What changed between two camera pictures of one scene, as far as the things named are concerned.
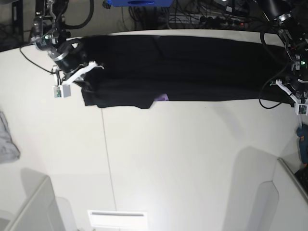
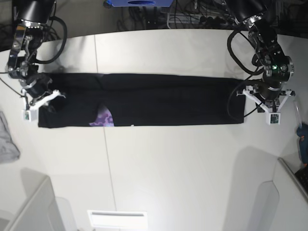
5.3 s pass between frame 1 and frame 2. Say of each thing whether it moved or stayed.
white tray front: stayed
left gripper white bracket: moved
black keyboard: stayed
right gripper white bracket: moved
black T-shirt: moved
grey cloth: stayed
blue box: stayed
